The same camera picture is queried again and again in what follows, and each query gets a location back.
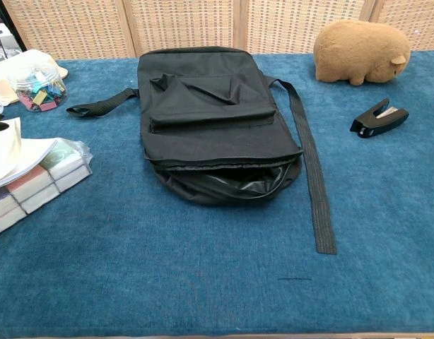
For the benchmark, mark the blue table cloth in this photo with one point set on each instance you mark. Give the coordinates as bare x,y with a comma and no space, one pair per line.
217,282

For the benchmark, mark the black fabric backpack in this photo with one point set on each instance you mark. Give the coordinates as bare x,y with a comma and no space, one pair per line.
210,141

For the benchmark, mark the black stapler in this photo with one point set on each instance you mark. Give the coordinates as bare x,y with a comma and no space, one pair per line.
390,120

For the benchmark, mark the cream fabric hat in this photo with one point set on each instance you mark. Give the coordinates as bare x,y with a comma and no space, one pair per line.
22,63

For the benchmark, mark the plastic-wrapped tissue pack bundle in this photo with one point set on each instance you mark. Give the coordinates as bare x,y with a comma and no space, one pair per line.
44,180

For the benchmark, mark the black slanted pole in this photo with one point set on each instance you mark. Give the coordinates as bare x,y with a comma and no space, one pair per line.
12,24

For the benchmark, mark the white paper booklet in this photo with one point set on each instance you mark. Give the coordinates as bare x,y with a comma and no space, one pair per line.
8,155

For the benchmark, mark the wicker folding screen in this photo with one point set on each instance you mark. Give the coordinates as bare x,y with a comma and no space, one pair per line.
188,24

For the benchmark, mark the clear jar of binder clips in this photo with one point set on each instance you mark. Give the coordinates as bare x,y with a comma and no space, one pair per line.
40,93

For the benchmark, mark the brown plush capybara toy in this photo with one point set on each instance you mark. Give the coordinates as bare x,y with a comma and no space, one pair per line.
355,49

